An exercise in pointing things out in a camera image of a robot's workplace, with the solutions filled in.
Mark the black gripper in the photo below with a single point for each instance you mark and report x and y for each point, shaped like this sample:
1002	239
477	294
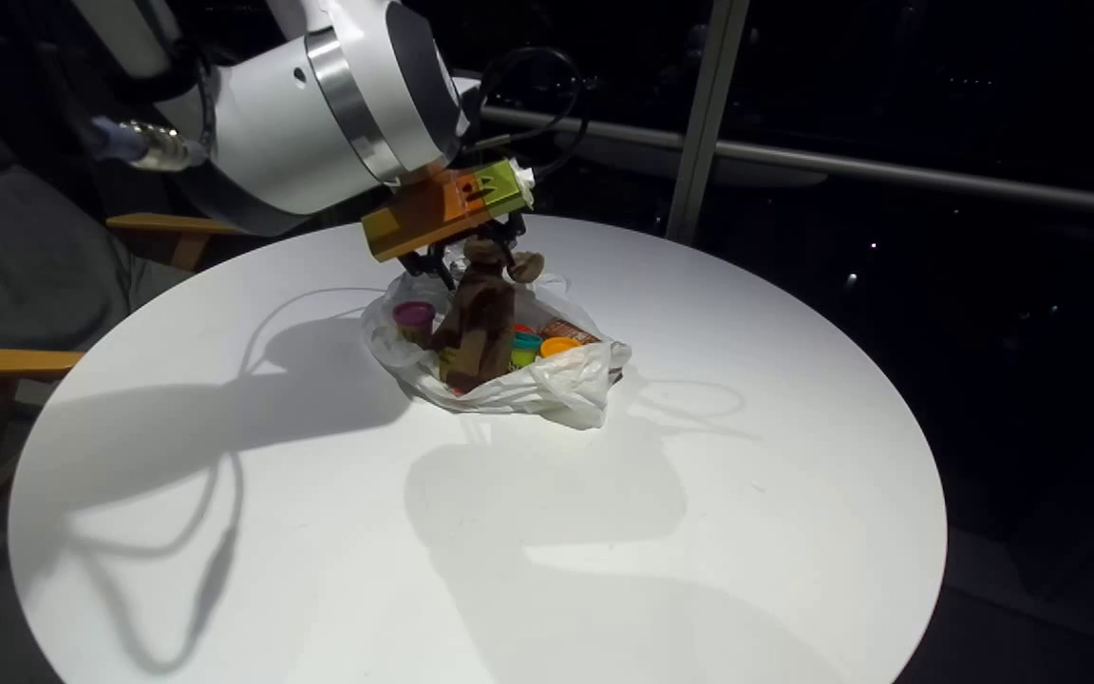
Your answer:
449	258

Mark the brown plush toy animal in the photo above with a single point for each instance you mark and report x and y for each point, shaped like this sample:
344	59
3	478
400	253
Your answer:
477	331

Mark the teal lid dough tub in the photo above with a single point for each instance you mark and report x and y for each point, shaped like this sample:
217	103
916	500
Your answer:
521	353

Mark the pink lid dough tub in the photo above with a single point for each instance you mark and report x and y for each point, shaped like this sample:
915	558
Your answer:
417	316

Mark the yellow lid dough tub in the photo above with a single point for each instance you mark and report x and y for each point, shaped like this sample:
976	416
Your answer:
555	343

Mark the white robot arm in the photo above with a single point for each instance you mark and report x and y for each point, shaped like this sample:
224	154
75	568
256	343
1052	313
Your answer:
350	99

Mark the white plastic bag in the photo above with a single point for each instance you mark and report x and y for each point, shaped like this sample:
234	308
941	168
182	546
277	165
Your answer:
568	389

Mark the metal window railing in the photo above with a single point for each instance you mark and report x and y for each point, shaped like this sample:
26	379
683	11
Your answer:
964	99

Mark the yellow wrist camera box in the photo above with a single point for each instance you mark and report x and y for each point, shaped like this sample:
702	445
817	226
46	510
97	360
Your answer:
448	203

